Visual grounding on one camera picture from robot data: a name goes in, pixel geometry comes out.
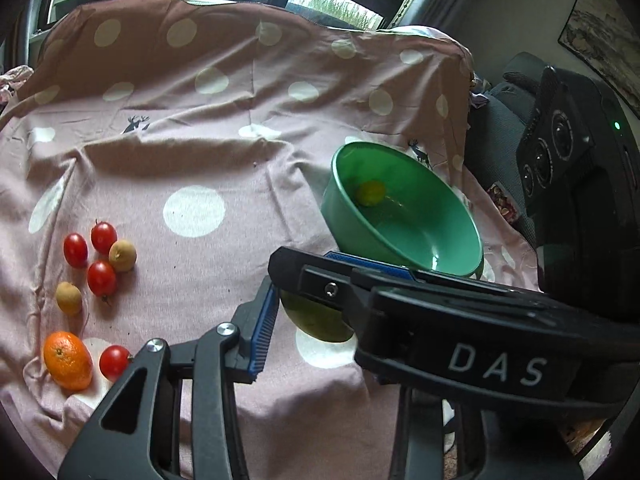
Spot snack packet on sofa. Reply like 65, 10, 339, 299
487, 182, 521, 224

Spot pink crumpled clothes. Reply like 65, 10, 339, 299
0, 65, 34, 106

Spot large orange mandarin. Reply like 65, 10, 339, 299
42, 332, 93, 391

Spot dark grey sofa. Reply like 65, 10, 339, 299
464, 52, 547, 244

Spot cherry tomato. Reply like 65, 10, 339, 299
99, 344, 131, 382
63, 232, 88, 269
87, 260, 117, 298
90, 221, 117, 255

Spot yellow green lime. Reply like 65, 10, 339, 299
355, 180, 386, 207

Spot pink polka dot cloth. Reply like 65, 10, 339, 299
1, 0, 537, 472

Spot black camera box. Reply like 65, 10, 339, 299
516, 66, 639, 310

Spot green apple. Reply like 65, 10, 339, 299
280, 290, 354, 342

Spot framed landscape painting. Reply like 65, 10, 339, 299
558, 0, 640, 116

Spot green plastic bowl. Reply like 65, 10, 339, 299
321, 141, 484, 278

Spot brown longan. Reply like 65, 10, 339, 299
108, 240, 137, 273
55, 282, 82, 315

